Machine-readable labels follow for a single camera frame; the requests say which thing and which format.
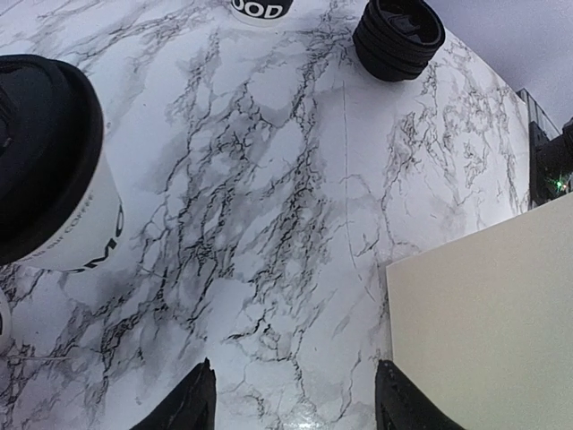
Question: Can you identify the black cup holding straws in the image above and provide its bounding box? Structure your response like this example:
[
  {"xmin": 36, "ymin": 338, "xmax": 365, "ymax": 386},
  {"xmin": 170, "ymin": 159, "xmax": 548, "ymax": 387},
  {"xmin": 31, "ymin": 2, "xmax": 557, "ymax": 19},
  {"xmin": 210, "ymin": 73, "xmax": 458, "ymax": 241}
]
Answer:
[{"xmin": 230, "ymin": 0, "xmax": 294, "ymax": 27}]

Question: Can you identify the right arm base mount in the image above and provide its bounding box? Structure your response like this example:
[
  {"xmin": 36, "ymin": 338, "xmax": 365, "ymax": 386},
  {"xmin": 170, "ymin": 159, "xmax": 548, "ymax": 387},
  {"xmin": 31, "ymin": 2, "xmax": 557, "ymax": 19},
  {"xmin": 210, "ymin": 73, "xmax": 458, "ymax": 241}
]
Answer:
[{"xmin": 517, "ymin": 89, "xmax": 572, "ymax": 209}]

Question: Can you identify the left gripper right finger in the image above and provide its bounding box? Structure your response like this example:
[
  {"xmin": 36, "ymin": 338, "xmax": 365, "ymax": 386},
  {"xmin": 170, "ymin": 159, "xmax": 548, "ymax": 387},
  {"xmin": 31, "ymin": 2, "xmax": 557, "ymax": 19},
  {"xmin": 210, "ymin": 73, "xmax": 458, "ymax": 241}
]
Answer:
[{"xmin": 375, "ymin": 360, "xmax": 457, "ymax": 430}]

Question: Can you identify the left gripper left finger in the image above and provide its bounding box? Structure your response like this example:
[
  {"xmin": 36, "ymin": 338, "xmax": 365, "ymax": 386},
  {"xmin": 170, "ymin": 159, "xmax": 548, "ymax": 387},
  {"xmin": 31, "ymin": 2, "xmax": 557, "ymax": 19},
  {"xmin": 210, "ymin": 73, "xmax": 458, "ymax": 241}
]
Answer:
[{"xmin": 132, "ymin": 358, "xmax": 217, "ymax": 430}]

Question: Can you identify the brown paper takeout bag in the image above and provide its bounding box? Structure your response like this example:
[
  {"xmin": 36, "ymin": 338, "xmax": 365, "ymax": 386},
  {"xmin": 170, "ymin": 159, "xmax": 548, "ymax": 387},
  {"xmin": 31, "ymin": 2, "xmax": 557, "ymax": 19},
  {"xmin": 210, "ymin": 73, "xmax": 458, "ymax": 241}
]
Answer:
[{"xmin": 386, "ymin": 195, "xmax": 572, "ymax": 429}]

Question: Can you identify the stack of white paper cups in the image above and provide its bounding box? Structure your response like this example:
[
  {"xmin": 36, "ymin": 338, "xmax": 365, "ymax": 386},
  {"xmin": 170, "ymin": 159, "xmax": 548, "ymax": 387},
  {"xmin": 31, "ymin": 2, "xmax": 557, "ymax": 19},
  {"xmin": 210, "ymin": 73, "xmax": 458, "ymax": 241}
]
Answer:
[{"xmin": 0, "ymin": 290, "xmax": 12, "ymax": 351}]

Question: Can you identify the stack of black lids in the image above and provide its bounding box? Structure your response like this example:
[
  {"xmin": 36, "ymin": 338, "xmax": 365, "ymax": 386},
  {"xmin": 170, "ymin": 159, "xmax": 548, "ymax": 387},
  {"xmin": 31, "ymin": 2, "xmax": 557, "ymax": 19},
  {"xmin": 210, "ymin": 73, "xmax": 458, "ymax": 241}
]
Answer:
[{"xmin": 352, "ymin": 0, "xmax": 446, "ymax": 82}]

